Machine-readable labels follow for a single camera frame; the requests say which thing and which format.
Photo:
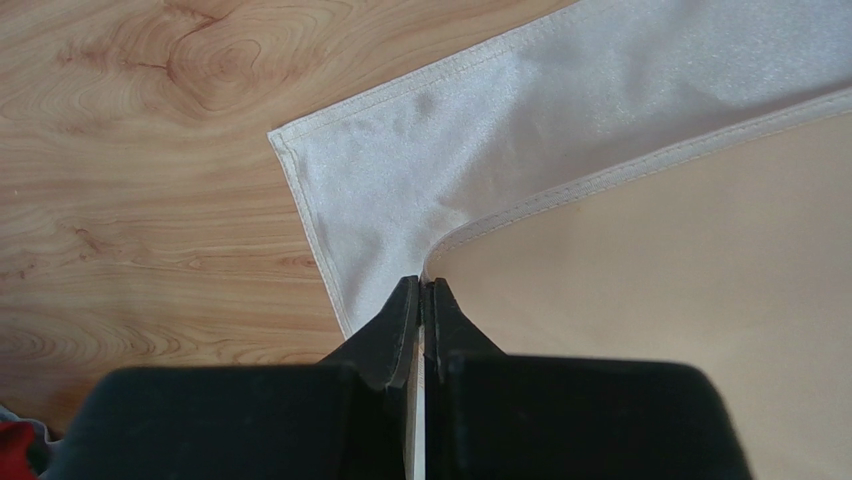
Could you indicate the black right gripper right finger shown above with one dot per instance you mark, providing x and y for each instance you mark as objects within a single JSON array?
[{"x": 492, "y": 415}]

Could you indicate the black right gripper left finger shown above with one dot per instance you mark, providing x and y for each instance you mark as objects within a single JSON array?
[{"x": 350, "y": 415}]

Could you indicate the beige cloth napkin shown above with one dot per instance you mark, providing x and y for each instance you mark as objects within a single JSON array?
[{"x": 641, "y": 180}]

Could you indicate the red garment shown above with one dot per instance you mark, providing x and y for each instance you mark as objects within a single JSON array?
[{"x": 16, "y": 438}]

